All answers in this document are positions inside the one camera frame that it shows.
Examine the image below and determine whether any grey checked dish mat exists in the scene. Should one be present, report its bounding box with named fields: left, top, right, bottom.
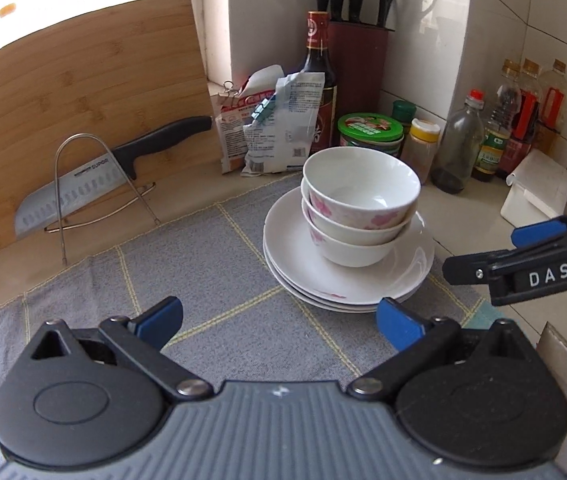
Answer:
left=0, top=173, right=510, bottom=480

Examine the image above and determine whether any white floral bowl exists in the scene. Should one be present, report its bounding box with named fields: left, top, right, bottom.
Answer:
left=305, top=218, right=410, bottom=268
left=301, top=197, right=417, bottom=246
left=303, top=146, right=421, bottom=230

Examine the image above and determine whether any white plate with fruit print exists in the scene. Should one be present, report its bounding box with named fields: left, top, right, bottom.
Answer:
left=266, top=256, right=427, bottom=313

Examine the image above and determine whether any dark soy sauce bottle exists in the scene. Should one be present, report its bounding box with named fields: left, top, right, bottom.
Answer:
left=302, top=11, right=337, bottom=154

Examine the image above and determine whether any clear bottle red cap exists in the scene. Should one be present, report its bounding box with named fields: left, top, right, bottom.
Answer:
left=430, top=89, right=484, bottom=194

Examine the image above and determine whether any stained white fruit plate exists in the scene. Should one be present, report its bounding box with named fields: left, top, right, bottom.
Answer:
left=265, top=247, right=434, bottom=308

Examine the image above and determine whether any green lid round tub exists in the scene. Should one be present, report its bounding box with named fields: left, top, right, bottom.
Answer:
left=338, top=113, right=405, bottom=158

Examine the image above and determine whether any bamboo cutting board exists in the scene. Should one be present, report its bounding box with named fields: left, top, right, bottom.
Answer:
left=0, top=0, right=213, bottom=249

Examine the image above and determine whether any black handled cleaver knife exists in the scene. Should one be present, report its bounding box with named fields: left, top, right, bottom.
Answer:
left=14, top=116, right=212, bottom=238

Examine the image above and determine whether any green label oil bottle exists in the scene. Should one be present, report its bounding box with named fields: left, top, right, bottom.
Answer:
left=471, top=58, right=521, bottom=182

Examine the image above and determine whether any red label sauce bottle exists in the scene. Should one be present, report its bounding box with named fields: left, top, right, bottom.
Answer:
left=496, top=58, right=541, bottom=178

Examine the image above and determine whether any white clipped salt bag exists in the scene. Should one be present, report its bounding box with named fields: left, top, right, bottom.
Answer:
left=242, top=72, right=323, bottom=177

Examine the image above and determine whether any white plastic seasoning box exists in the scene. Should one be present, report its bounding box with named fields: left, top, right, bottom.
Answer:
left=500, top=148, right=567, bottom=228

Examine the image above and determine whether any green cap small jar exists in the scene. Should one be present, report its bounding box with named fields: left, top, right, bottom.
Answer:
left=391, top=100, right=417, bottom=136

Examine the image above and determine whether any yellow lid spice jar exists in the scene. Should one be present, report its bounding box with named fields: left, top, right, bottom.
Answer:
left=401, top=118, right=441, bottom=183

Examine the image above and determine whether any red white clipped bag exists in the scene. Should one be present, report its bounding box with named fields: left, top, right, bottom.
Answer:
left=212, top=64, right=284, bottom=174

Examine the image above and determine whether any metal wire board rack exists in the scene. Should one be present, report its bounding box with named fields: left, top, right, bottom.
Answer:
left=44, top=132, right=162, bottom=267

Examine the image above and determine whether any dark red knife block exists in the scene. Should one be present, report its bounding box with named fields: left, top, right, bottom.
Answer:
left=317, top=0, right=394, bottom=117

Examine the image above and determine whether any tall yellow cap bottle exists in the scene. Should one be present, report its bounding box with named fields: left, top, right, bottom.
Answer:
left=533, top=58, right=567, bottom=155

